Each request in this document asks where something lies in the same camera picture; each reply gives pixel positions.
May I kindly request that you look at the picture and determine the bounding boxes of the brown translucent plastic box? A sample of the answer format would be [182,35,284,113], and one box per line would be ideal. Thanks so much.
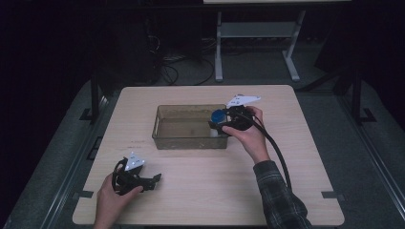
[151,103,230,151]

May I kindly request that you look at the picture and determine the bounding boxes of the white bottle with blue cap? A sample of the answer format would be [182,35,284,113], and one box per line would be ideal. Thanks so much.
[208,109,228,138]

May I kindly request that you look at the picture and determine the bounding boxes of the black metal stand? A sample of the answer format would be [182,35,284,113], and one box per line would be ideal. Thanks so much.
[350,68,377,126]
[79,68,103,122]

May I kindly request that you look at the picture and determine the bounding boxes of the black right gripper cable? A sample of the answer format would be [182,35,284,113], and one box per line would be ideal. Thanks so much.
[237,112,293,193]

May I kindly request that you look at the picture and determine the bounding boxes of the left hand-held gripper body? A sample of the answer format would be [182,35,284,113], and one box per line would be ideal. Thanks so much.
[111,152,154,195]

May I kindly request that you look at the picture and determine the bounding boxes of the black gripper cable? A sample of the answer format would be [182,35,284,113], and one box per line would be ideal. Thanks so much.
[237,112,293,193]
[110,156,128,194]

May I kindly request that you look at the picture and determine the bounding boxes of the person's right hand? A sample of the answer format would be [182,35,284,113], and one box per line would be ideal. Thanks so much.
[221,106,271,165]

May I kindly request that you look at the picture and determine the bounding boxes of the person's left hand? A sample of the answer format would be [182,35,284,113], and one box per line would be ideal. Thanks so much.
[94,174,144,229]

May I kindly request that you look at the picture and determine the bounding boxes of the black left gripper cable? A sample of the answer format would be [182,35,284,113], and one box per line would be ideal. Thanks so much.
[110,156,128,194]

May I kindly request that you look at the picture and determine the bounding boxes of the black floor cables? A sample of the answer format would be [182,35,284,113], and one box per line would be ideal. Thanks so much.
[157,53,217,87]

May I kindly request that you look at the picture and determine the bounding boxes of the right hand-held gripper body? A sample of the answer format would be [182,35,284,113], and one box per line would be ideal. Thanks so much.
[225,94,262,132]

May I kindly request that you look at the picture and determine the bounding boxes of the white metal frame table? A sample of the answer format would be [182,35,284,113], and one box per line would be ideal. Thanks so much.
[202,0,352,83]

